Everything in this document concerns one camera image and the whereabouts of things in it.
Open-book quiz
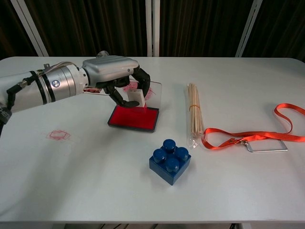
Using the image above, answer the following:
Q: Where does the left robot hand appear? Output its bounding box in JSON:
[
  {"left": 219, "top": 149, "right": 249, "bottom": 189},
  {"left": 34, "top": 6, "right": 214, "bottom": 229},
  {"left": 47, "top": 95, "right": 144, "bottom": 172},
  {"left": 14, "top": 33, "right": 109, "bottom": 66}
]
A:
[{"left": 82, "top": 55, "right": 151, "bottom": 108}]

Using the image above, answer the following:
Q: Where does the white and red stamp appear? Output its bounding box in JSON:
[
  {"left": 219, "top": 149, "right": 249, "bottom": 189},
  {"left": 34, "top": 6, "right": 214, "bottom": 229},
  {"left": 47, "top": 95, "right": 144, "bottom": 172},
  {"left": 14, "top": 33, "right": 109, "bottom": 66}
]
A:
[{"left": 128, "top": 88, "right": 147, "bottom": 108}]

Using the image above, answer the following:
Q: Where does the photo postcard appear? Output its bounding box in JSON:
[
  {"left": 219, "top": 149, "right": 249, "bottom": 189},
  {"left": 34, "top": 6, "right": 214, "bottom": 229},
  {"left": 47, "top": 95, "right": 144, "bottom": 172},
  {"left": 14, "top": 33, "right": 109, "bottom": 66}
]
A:
[{"left": 83, "top": 87, "right": 106, "bottom": 95}]

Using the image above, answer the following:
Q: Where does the red ink pad clear lid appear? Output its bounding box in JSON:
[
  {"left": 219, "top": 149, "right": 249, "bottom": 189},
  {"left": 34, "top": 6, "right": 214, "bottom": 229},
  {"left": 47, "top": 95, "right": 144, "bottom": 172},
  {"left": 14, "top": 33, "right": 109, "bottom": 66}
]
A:
[{"left": 107, "top": 80, "right": 163, "bottom": 134}]

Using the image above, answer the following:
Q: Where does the wooden stick bundle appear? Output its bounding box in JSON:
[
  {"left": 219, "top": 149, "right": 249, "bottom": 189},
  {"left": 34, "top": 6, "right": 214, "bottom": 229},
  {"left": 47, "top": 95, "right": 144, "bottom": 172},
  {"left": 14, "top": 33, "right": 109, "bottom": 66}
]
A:
[{"left": 185, "top": 82, "right": 206, "bottom": 149}]

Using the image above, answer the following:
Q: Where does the blue building block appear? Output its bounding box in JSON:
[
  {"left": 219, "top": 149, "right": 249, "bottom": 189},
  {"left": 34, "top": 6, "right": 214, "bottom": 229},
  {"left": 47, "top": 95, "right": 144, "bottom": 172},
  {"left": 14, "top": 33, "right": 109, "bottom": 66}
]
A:
[{"left": 149, "top": 138, "right": 192, "bottom": 186}]

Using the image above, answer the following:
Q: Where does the clear badge holder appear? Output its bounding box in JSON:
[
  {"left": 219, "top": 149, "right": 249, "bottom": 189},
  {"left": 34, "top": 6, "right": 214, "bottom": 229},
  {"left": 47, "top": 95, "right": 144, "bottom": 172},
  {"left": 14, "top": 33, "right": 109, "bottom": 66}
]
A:
[{"left": 242, "top": 139, "right": 289, "bottom": 153}]

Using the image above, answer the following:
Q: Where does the white frame post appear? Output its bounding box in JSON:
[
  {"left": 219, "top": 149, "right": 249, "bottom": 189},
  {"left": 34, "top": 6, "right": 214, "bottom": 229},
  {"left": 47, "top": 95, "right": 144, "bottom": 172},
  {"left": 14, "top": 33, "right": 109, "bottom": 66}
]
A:
[
  {"left": 10, "top": 0, "right": 50, "bottom": 57},
  {"left": 235, "top": 0, "right": 263, "bottom": 58},
  {"left": 145, "top": 0, "right": 161, "bottom": 57}
]

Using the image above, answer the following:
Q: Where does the orange lanyard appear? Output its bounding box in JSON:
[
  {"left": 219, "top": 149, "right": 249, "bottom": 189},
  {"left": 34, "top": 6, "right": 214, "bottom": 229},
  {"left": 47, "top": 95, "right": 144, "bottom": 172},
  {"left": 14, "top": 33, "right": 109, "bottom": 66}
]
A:
[{"left": 201, "top": 103, "right": 305, "bottom": 152}]

